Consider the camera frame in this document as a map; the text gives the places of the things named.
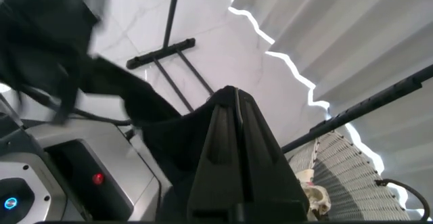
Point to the white laundry basket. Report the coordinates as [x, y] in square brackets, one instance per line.
[352, 190]

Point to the white curtain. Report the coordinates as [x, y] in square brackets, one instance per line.
[355, 31]

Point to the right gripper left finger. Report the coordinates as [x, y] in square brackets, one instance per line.
[220, 183]

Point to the black garment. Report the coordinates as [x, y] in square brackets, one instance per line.
[162, 139]

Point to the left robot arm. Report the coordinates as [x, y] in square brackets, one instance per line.
[40, 31]

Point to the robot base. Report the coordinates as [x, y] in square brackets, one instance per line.
[101, 142]

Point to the black clothes rack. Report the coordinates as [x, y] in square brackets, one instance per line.
[159, 53]

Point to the cream printed garment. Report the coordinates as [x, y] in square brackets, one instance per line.
[316, 197]

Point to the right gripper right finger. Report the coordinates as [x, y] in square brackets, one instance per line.
[274, 186]

